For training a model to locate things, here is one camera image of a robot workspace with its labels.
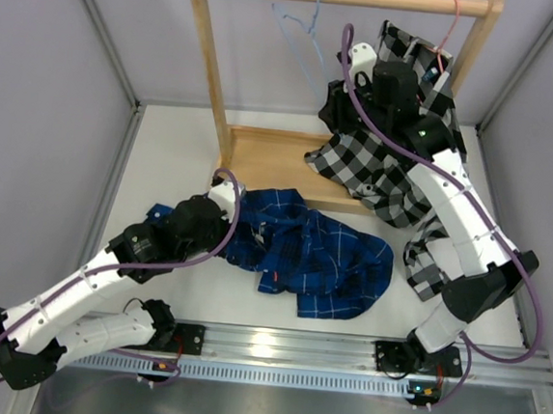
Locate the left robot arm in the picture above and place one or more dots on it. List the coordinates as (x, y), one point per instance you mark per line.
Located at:
(46, 333)

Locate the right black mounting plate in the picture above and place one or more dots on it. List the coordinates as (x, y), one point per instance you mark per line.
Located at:
(393, 359)

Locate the perforated cable duct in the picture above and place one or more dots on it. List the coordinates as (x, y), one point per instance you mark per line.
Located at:
(371, 385)

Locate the pink wire hanger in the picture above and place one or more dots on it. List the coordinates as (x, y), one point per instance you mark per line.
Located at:
(450, 30)

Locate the black white checkered shirt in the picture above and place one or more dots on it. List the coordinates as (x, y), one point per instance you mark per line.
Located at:
(356, 158)

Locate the black mounting plate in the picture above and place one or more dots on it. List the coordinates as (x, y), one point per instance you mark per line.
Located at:
(393, 359)
(188, 339)

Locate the right aluminium frame post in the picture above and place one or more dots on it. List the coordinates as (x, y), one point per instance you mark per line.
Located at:
(538, 45)

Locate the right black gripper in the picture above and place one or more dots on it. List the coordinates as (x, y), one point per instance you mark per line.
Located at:
(336, 105)

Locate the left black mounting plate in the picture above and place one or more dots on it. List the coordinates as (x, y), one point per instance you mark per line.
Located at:
(188, 339)

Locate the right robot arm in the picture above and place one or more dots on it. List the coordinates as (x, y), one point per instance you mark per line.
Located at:
(492, 270)

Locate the blue plaid shirt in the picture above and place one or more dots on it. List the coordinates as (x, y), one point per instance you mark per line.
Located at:
(334, 271)

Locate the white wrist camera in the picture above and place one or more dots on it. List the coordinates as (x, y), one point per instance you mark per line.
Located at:
(361, 60)
(227, 196)

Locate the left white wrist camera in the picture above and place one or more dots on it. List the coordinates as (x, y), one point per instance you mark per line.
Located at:
(227, 196)

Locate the aluminium frame post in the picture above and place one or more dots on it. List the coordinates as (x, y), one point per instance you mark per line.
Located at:
(538, 45)
(111, 52)

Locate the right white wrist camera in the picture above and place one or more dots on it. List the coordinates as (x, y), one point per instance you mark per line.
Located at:
(361, 60)

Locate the wooden clothes rack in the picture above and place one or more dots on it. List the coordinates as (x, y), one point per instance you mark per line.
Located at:
(264, 157)

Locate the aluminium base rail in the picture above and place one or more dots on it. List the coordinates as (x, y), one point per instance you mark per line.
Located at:
(350, 354)

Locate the left aluminium frame post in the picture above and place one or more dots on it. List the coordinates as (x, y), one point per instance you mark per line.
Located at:
(111, 52)

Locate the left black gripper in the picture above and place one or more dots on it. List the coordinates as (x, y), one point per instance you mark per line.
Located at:
(225, 225)

